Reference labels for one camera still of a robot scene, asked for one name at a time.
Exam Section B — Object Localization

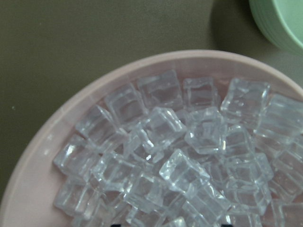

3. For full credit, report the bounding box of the pile of clear ice cubes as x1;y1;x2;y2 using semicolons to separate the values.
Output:
53;70;303;227

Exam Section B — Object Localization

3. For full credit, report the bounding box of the pink bowl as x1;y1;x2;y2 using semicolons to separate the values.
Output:
0;50;303;227

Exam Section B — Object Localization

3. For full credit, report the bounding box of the green bowl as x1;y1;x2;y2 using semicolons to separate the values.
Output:
249;0;303;57

